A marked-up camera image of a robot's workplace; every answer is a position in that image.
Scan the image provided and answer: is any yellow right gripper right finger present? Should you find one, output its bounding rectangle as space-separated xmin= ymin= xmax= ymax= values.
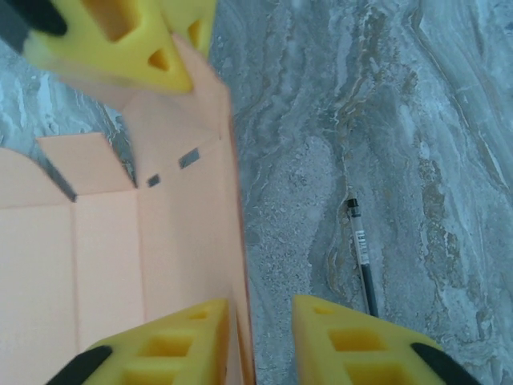
xmin=291 ymin=294 xmax=478 ymax=385

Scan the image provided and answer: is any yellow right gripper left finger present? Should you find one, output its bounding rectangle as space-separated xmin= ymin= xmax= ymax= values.
xmin=47 ymin=298 xmax=232 ymax=385

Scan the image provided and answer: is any clear black pen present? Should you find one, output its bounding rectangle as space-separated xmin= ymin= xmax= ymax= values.
xmin=345 ymin=197 xmax=380 ymax=318

